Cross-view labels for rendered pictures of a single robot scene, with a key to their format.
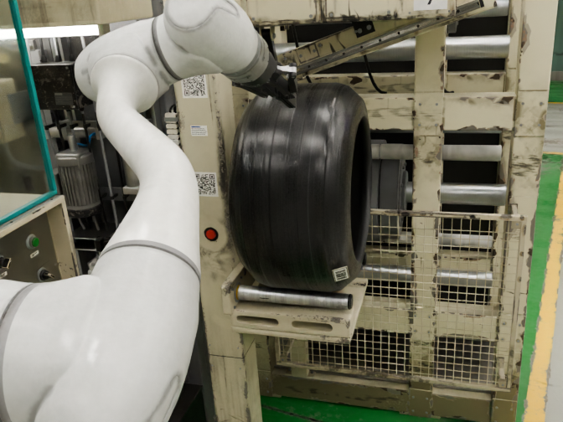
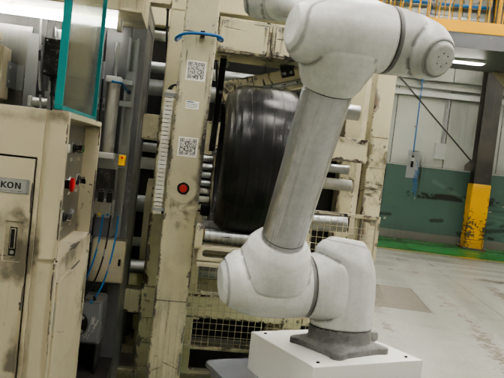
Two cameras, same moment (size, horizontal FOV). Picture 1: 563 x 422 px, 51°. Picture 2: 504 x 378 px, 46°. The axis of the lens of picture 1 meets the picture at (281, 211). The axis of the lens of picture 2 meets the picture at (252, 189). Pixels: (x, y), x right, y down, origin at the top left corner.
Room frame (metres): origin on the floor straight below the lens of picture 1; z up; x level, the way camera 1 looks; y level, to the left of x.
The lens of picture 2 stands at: (-0.54, 0.89, 1.21)
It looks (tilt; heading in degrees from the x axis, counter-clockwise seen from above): 3 degrees down; 336
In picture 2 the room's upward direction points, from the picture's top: 7 degrees clockwise
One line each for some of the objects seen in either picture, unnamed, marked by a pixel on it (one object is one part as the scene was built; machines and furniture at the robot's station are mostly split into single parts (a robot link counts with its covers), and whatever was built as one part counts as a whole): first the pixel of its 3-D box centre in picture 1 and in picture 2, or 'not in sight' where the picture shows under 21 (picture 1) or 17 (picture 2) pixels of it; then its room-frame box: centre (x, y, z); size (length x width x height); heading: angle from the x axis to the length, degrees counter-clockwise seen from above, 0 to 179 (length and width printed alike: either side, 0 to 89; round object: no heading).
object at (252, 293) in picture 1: (292, 296); (247, 238); (1.51, -0.02, 0.90); 0.35 x 0.05 x 0.05; 73
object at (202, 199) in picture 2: not in sight; (190, 184); (2.07, 0.05, 1.05); 0.20 x 0.15 x 0.30; 73
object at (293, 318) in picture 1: (291, 316); (244, 255); (1.51, -0.01, 0.84); 0.36 x 0.09 x 0.06; 73
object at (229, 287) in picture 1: (248, 270); (198, 229); (1.70, 0.12, 0.90); 0.40 x 0.03 x 0.10; 163
